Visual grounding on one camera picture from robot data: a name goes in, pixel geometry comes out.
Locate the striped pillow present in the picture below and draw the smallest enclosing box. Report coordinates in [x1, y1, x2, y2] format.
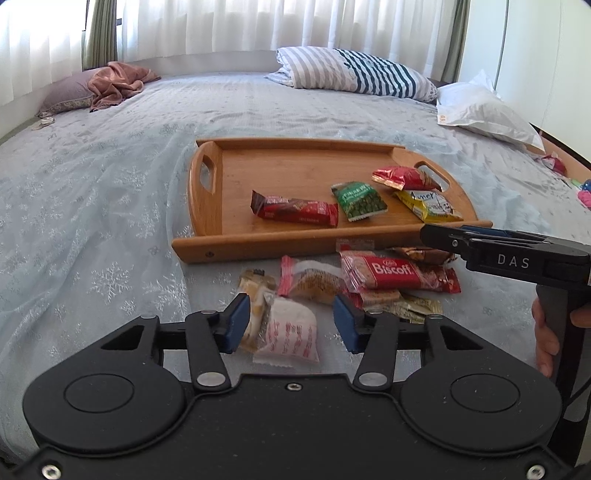
[266, 46, 438, 103]

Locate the wooden serving tray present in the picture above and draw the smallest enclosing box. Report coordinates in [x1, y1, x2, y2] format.
[171, 138, 493, 263]

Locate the red Biscoff biscuit packet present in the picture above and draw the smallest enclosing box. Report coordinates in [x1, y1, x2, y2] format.
[341, 251, 461, 294]

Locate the person's right hand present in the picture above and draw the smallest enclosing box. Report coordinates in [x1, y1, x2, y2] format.
[531, 297, 591, 379]

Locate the gold foil snack packet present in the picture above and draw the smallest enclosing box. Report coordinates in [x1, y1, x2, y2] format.
[380, 294, 443, 325]

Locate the green drape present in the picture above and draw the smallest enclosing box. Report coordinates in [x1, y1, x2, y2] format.
[82, 0, 117, 70]

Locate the purple pillow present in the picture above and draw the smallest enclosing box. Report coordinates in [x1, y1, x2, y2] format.
[37, 69, 99, 117]

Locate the white pillow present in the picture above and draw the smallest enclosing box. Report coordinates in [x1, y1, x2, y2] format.
[437, 70, 544, 152]

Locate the pink-edged brown cake packet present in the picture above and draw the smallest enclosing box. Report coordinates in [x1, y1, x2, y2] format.
[277, 256, 346, 305]

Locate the pink toy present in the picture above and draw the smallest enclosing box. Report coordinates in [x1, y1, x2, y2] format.
[577, 179, 591, 209]

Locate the small metallic object on bed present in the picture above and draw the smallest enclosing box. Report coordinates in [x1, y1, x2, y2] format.
[31, 116, 55, 131]

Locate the dark red chocolate bar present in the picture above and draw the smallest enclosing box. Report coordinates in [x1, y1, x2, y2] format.
[250, 191, 339, 228]

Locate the brown peanut bar packet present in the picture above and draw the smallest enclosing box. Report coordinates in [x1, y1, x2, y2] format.
[391, 247, 456, 266]

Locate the white sheer curtain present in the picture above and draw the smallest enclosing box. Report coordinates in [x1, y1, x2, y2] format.
[1, 1, 464, 104]

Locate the yellow Amerie wafer packet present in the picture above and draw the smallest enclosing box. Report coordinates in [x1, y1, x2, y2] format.
[394, 190, 464, 224]

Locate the green wasabi peas packet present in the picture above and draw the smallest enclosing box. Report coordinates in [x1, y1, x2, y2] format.
[331, 181, 388, 222]

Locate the pale blue snowflake bedspread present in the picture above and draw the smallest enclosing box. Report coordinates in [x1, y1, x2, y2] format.
[1, 75, 590, 459]

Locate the pink crumpled blanket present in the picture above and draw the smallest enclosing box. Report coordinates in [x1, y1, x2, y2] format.
[87, 61, 161, 112]

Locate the white red-print candy packet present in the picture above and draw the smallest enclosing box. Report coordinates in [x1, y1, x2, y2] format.
[252, 297, 320, 368]

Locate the small red toy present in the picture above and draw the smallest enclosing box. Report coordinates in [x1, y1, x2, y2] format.
[540, 154, 567, 176]

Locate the small red Biscoff packet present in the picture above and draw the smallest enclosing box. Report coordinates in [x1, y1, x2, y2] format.
[346, 290, 402, 309]

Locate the red nut snack packet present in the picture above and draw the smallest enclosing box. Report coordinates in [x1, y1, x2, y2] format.
[372, 166, 441, 191]

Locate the beige biscuit packet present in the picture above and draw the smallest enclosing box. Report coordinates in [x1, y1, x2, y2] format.
[238, 269, 276, 353]

